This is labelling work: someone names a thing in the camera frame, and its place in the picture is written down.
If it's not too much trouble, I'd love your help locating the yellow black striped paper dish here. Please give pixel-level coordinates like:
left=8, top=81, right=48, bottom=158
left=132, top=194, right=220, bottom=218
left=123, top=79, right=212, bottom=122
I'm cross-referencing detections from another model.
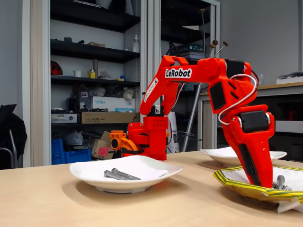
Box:
left=213, top=165, right=303, bottom=214

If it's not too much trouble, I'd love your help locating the white square ceramic plate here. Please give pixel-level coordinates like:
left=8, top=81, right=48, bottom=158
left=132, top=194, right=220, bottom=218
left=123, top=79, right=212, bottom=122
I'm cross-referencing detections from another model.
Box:
left=200, top=146, right=287, bottom=167
left=69, top=155, right=184, bottom=194

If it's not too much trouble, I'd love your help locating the low cabinet with wooden top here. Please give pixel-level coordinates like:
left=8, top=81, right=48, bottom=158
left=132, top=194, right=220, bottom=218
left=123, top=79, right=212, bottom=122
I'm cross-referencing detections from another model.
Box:
left=197, top=81, right=303, bottom=164

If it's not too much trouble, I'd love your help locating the white tray with parts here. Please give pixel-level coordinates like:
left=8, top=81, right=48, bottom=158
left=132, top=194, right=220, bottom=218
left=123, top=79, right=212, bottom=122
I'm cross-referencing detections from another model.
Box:
left=276, top=71, right=303, bottom=85

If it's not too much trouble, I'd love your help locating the coat stand with wooden knobs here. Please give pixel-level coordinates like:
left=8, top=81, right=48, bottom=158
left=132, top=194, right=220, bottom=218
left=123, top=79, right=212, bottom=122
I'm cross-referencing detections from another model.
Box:
left=181, top=9, right=230, bottom=153

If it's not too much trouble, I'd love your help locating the stack of books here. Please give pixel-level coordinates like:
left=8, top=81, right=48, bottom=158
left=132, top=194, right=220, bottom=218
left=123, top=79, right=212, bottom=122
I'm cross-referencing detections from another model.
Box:
left=176, top=44, right=204, bottom=60

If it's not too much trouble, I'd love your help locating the grey metal shelf cabinet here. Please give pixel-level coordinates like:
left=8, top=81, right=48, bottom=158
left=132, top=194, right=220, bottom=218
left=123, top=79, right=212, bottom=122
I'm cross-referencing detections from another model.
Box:
left=147, top=0, right=221, bottom=153
left=22, top=0, right=149, bottom=167

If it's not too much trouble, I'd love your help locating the black flexible tripod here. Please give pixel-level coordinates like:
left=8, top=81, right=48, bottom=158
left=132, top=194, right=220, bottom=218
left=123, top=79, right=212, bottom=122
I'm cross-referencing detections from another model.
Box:
left=166, top=42, right=178, bottom=56

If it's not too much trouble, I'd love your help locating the orange printed plastic part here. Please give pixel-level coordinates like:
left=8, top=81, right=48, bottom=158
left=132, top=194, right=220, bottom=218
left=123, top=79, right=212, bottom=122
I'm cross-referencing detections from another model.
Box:
left=109, top=130, right=140, bottom=152

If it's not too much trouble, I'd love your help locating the long brown cardboard box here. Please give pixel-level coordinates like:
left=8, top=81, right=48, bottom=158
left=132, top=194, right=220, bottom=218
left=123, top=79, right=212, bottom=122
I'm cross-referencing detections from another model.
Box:
left=81, top=112, right=140, bottom=124

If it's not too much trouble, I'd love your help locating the white plastic bottle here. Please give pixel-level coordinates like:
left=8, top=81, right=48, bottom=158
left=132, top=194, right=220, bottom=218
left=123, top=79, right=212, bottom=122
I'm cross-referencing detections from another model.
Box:
left=133, top=34, right=141, bottom=53

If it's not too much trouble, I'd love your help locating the white Weller box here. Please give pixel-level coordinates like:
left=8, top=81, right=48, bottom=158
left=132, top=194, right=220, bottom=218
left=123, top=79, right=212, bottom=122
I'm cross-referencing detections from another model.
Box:
left=92, top=96, right=136, bottom=113

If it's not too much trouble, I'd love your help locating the cardboard box with pink label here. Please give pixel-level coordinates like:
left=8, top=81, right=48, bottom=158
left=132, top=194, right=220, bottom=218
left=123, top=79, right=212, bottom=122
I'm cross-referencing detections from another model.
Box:
left=90, top=131, right=116, bottom=160

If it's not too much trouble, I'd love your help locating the crumpled clear packaging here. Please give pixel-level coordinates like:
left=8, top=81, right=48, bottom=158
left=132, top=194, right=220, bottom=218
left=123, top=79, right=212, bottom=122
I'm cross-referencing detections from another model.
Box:
left=98, top=70, right=112, bottom=80

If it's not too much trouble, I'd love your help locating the crumpled white plastic bag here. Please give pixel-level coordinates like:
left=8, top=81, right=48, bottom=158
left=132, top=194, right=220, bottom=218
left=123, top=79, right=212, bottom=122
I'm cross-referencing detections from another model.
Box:
left=91, top=87, right=107, bottom=97

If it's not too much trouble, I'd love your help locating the wide blue plastic crate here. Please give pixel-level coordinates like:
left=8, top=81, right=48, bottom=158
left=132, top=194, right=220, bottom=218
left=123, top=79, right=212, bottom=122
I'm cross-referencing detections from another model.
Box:
left=64, top=148, right=92, bottom=164

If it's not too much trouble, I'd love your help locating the brown cardboard tube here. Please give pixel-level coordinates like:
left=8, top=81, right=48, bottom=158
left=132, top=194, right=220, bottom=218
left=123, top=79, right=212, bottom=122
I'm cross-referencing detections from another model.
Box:
left=92, top=59, right=99, bottom=79

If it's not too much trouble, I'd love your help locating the translucent plastic bag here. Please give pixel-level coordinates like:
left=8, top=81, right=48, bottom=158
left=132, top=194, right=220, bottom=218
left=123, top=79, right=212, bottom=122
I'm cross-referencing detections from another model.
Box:
left=64, top=131, right=84, bottom=147

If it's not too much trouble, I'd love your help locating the black electronic equipment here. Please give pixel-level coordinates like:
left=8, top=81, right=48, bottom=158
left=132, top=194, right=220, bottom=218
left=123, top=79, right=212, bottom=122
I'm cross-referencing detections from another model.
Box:
left=67, top=91, right=93, bottom=112

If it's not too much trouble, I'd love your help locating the flat white printed box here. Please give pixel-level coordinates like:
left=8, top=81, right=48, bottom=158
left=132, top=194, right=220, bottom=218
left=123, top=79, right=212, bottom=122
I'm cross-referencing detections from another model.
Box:
left=51, top=113, right=78, bottom=124

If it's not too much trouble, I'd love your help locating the small blue plastic crate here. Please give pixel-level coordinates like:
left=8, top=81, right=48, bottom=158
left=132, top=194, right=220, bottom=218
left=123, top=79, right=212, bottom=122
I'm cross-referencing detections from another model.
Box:
left=51, top=152, right=66, bottom=166
left=51, top=138, right=64, bottom=154

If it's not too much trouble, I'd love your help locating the red black helmet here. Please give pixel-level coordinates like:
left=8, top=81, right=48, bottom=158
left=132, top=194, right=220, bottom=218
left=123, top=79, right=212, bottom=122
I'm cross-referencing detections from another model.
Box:
left=50, top=60, right=63, bottom=76

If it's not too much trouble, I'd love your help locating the black jacket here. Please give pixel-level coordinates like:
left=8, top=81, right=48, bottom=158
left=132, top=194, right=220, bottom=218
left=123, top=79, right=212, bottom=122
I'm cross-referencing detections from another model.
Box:
left=0, top=104, right=28, bottom=170

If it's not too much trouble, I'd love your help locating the white red servo cable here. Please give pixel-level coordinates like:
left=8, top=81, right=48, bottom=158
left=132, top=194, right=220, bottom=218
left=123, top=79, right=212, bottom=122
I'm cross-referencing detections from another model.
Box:
left=218, top=74, right=258, bottom=126

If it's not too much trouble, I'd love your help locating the black red looped servo cable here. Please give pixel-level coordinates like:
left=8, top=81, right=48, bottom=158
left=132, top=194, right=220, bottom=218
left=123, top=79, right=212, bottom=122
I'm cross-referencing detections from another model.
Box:
left=250, top=70, right=260, bottom=87

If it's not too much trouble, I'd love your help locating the shoulder servo cable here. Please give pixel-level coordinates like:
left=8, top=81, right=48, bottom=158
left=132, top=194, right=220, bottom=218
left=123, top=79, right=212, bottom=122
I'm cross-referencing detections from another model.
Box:
left=177, top=81, right=186, bottom=97

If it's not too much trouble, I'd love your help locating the grey metal chair frame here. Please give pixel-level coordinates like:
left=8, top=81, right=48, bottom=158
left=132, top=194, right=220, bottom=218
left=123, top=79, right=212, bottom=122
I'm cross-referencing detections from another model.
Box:
left=0, top=129, right=18, bottom=169

